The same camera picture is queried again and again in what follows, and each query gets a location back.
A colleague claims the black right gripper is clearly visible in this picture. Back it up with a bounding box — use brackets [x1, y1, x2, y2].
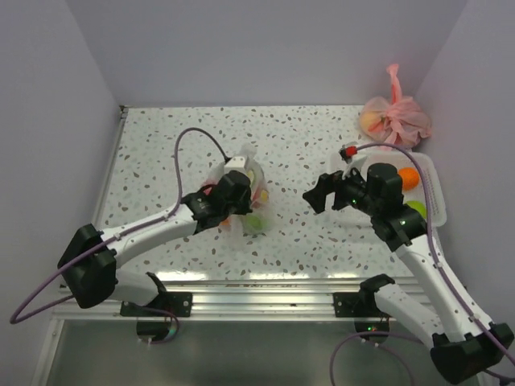
[302, 160, 381, 216]

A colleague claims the clear printed plastic bag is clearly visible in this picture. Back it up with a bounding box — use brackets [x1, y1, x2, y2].
[219, 144, 271, 236]

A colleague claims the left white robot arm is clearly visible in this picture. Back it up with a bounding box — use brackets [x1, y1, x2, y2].
[58, 170, 252, 316]

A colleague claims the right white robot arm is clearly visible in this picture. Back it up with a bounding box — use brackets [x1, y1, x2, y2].
[303, 163, 514, 384]

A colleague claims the green apple in clear bag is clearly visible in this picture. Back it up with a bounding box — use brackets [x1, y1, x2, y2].
[244, 214, 266, 233]

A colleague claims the peach in pink bag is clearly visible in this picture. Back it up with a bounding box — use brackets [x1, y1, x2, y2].
[359, 111, 384, 133]

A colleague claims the pink plastic bag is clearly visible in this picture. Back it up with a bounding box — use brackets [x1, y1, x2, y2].
[358, 64, 432, 149]

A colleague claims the white plastic basket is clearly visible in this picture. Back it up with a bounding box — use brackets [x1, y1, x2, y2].
[326, 148, 447, 227]

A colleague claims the orange in basket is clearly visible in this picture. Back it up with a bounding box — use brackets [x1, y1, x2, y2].
[398, 167, 421, 191]

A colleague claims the green apple in basket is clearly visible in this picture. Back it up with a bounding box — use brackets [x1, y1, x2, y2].
[406, 200, 427, 219]

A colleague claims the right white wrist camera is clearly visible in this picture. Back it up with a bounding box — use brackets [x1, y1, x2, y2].
[339, 142, 367, 178]

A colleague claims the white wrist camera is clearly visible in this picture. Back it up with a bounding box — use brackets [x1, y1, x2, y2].
[339, 142, 367, 178]
[224, 156, 248, 173]

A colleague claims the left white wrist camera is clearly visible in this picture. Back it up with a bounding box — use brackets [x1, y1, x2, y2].
[224, 156, 248, 173]

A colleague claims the left black base bracket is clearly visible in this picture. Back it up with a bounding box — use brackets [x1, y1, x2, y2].
[120, 292, 193, 318]

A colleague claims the black base bracket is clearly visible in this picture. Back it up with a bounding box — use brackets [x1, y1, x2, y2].
[120, 292, 193, 318]
[332, 292, 386, 318]

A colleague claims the aluminium mounting rail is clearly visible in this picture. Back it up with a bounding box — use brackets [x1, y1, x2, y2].
[51, 277, 436, 322]

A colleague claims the right black base bracket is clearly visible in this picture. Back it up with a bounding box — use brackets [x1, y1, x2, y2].
[332, 292, 386, 318]

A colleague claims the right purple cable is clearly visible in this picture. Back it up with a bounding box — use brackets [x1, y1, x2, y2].
[330, 144, 515, 386]

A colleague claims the purple cable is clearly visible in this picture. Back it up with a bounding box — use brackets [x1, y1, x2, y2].
[10, 127, 230, 325]
[330, 144, 515, 386]

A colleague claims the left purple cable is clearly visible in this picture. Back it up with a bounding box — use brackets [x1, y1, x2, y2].
[10, 127, 230, 325]

